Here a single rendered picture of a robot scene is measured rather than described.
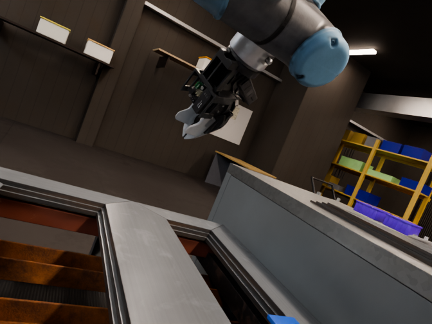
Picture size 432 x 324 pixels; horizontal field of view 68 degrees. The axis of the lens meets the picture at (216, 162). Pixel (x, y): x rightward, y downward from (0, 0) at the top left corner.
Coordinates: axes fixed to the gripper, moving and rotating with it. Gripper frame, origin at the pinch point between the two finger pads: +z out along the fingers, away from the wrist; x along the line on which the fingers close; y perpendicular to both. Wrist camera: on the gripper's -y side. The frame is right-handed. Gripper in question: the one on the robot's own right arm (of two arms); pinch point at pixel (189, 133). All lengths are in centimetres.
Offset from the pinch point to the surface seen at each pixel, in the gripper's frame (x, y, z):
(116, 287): 20.2, 20.6, 15.0
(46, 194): -11.8, 14.3, 37.0
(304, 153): -117, -660, 232
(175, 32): -434, -437, 208
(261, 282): 33.3, -13.6, 15.8
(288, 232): 26.9, -29.9, 11.4
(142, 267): 18.6, 13.1, 16.9
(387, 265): 42.6, -17.5, -10.1
